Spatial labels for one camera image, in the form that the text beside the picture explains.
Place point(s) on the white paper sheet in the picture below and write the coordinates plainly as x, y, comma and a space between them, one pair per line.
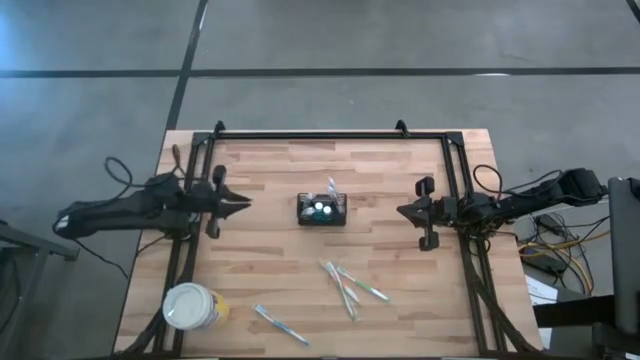
540, 290

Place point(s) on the black power brick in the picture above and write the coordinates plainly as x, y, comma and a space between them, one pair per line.
550, 264

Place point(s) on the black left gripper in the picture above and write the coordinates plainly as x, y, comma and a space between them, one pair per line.
202, 202

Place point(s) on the black furniture beam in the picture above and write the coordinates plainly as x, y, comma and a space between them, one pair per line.
570, 312

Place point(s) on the green and white toothbrush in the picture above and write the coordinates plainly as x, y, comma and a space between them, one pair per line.
367, 289
348, 306

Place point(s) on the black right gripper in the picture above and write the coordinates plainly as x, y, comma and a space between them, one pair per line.
440, 210

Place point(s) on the black metal stand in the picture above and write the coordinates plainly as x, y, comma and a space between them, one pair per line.
30, 240

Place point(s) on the yellow disinfecting wipes canister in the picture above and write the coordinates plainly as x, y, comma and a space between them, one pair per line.
190, 306

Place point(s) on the black upright panel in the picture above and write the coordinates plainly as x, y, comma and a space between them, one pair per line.
625, 250

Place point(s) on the black metal rig frame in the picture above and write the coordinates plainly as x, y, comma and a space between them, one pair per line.
325, 135

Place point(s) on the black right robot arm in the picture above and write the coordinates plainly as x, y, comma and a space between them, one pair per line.
525, 197

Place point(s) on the orange and white toothbrush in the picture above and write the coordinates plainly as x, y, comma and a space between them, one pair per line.
345, 290

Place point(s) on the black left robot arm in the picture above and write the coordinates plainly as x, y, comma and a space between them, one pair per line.
115, 215

